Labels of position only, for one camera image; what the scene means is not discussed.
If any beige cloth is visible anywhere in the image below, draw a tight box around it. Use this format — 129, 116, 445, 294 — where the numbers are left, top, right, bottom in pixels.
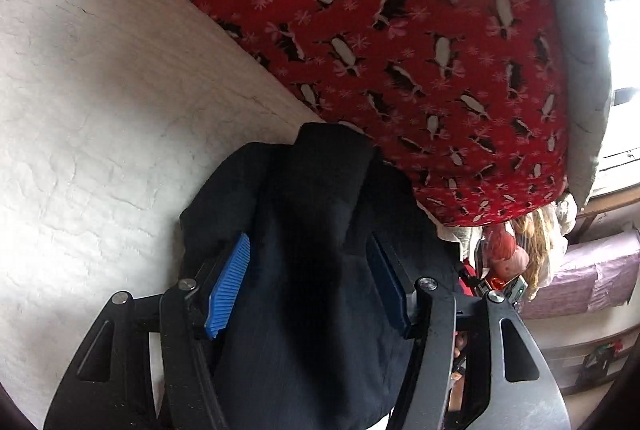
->
420, 205, 486, 261

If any white quilted bed cover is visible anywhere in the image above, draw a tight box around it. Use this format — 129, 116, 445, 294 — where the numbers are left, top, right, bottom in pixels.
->
0, 0, 331, 430

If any plush doll in plastic bag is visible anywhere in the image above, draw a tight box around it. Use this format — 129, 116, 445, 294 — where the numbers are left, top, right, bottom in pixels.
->
475, 203, 576, 306

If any purple covered box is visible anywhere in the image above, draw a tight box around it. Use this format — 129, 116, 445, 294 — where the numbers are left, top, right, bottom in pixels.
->
520, 230, 640, 321

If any red penguin print blanket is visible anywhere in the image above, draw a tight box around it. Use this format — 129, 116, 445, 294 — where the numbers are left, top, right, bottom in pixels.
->
82, 0, 571, 228

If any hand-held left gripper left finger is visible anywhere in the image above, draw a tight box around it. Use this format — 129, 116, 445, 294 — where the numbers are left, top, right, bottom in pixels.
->
44, 233, 251, 430

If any storage drawer unit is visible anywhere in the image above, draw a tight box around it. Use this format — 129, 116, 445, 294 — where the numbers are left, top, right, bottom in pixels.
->
540, 325, 636, 397

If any grey pillow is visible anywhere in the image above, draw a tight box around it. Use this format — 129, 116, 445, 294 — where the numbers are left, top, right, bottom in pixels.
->
520, 0, 614, 211

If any wooden window ledge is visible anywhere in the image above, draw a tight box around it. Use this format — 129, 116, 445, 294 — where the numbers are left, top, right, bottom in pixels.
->
585, 150, 640, 222

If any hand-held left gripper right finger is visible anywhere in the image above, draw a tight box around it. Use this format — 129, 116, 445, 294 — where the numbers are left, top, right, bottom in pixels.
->
366, 234, 571, 430

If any navy pinstriped zip jacket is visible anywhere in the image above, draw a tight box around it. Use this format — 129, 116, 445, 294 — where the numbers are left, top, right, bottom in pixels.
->
177, 123, 466, 430

